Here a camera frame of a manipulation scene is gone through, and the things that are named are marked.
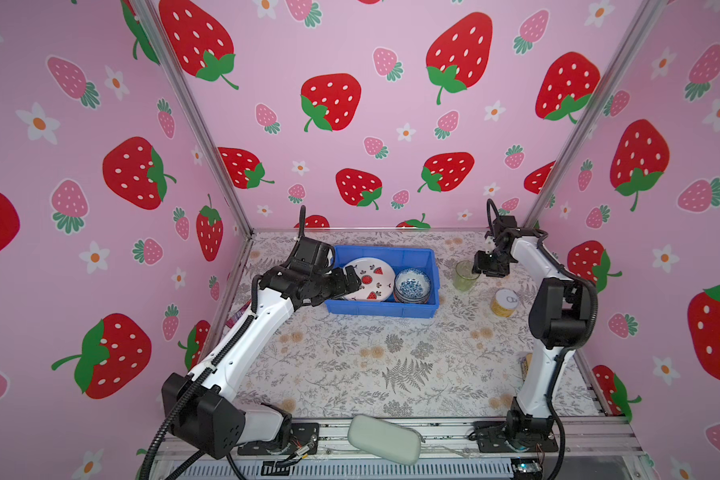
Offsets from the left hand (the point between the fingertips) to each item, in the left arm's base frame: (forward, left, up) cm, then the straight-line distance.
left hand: (350, 284), depth 78 cm
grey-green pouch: (-33, -12, -20) cm, 40 cm away
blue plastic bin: (+24, -16, -17) cm, 33 cm away
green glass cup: (+17, -39, -21) cm, 47 cm away
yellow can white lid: (+6, -49, -18) cm, 52 cm away
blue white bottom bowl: (+10, -19, -14) cm, 26 cm away
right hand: (+16, -42, -14) cm, 47 cm away
